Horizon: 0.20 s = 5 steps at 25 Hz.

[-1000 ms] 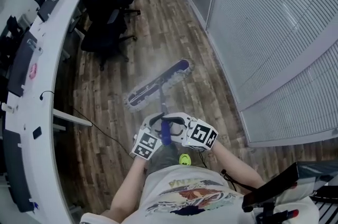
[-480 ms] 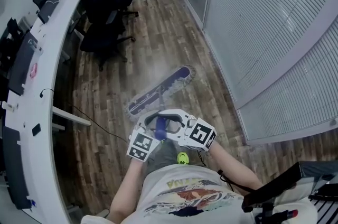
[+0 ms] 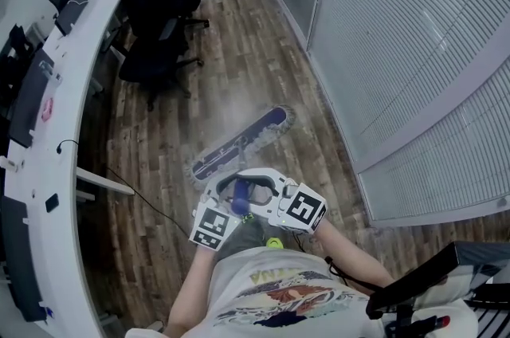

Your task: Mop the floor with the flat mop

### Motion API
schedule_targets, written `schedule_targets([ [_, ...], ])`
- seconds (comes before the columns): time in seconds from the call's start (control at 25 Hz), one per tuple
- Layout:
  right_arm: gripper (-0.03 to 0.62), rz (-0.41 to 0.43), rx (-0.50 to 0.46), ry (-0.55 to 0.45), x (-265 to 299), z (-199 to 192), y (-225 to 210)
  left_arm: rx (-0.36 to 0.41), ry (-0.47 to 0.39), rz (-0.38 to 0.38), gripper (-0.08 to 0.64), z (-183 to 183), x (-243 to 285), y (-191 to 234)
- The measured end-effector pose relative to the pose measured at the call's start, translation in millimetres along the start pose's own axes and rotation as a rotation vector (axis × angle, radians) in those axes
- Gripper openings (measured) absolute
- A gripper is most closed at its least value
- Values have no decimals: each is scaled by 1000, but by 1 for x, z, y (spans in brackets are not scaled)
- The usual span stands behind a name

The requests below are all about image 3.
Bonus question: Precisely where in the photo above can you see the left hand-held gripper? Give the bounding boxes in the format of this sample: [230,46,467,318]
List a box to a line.
[188,171,241,253]

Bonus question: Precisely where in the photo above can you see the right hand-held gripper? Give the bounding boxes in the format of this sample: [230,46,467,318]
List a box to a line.
[237,167,328,235]

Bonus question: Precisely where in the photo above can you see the blue mop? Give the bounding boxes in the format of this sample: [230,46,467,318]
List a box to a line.
[182,104,296,216]

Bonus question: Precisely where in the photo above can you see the person's right forearm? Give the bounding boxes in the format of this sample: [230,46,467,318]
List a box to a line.
[314,218,395,289]

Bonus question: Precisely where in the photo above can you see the person's left forearm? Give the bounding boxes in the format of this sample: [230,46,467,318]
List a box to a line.
[165,246,218,338]

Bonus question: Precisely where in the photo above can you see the wooden floor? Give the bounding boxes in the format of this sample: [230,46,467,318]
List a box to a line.
[75,0,510,333]

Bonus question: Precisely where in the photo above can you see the person's camouflage trousers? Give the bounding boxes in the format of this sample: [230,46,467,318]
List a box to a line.
[217,216,267,261]

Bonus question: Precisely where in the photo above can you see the person's white printed t-shirt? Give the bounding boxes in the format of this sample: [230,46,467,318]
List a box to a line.
[125,246,479,338]

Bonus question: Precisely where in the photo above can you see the long white curved desk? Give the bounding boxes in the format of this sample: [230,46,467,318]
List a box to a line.
[0,0,136,338]

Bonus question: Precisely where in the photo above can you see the narrow white window blinds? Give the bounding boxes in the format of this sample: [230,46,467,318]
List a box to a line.
[358,57,510,228]

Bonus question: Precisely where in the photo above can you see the black body-worn device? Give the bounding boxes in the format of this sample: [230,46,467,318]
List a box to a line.
[365,241,510,338]

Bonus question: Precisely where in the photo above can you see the black mesh office chair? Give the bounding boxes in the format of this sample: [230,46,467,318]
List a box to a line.
[105,0,210,112]

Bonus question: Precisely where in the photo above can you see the wide white window blinds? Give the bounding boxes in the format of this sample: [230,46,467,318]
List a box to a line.
[307,0,510,170]

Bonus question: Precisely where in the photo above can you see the black slatted rack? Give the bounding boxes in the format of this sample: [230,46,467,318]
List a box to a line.
[468,282,510,338]

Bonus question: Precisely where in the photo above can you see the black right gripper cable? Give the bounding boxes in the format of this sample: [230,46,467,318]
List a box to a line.
[292,230,378,296]

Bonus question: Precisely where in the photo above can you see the black power cable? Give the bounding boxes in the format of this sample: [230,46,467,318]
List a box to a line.
[55,138,193,236]

